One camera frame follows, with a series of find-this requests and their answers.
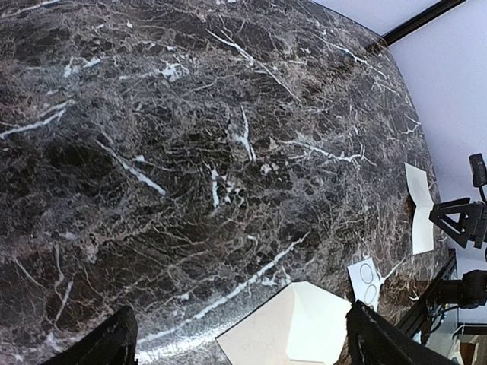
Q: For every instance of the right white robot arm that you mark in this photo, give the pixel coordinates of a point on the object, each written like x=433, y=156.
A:
x=468, y=292

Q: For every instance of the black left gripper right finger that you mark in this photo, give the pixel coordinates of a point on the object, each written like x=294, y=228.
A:
x=373, y=340

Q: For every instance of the pink envelope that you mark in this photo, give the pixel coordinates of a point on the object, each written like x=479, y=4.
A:
x=301, y=324

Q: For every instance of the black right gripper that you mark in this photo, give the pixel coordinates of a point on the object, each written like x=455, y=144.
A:
x=473, y=229

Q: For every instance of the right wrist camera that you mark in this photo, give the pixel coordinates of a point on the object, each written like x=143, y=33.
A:
x=479, y=173

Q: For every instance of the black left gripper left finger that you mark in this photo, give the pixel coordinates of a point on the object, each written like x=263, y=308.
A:
x=112, y=342

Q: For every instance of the white sticker sheet with seals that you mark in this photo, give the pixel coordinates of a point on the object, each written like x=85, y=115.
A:
x=365, y=282

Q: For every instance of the black front table rail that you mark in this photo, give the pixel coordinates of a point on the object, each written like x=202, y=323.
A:
x=424, y=308

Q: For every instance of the black right frame post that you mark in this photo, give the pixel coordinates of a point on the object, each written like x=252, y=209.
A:
x=420, y=20

